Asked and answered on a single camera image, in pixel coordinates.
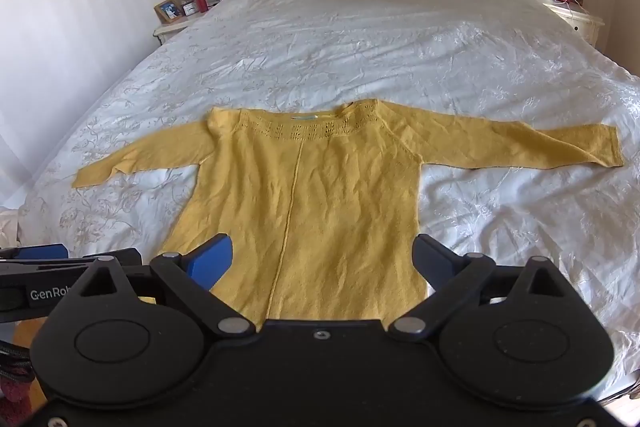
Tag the white embroidered bedspread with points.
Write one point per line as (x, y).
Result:
(375, 47)

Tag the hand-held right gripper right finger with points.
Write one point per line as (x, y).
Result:
(429, 264)

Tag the small white picture frame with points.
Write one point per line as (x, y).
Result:
(190, 9)

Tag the cream nightstand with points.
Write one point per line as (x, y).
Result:
(167, 32)
(582, 24)

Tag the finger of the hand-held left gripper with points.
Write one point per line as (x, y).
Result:
(40, 252)

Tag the dark red knit clothing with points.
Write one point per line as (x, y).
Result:
(12, 399)

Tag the light wooden photo frame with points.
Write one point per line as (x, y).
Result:
(169, 11)

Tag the yellow knit sweater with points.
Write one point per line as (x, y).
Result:
(325, 187)

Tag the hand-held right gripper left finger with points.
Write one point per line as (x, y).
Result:
(212, 257)

